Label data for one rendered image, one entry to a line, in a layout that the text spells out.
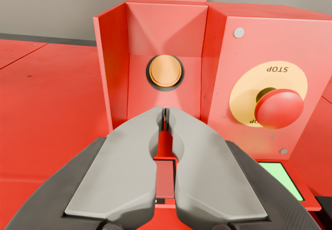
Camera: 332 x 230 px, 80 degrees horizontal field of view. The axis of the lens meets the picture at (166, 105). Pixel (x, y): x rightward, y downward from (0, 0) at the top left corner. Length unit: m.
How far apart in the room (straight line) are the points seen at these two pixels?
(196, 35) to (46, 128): 0.33
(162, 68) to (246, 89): 0.10
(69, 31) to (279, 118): 0.97
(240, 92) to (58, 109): 0.40
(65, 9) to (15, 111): 0.62
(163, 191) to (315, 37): 0.19
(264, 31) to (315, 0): 0.96
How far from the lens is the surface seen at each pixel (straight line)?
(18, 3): 1.14
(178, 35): 0.25
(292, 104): 0.19
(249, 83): 0.20
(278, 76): 0.21
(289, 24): 0.20
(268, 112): 0.19
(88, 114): 0.47
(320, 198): 0.38
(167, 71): 0.24
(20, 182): 0.37
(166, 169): 0.23
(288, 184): 0.25
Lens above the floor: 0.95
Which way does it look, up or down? 58 degrees down
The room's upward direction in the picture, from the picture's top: 180 degrees clockwise
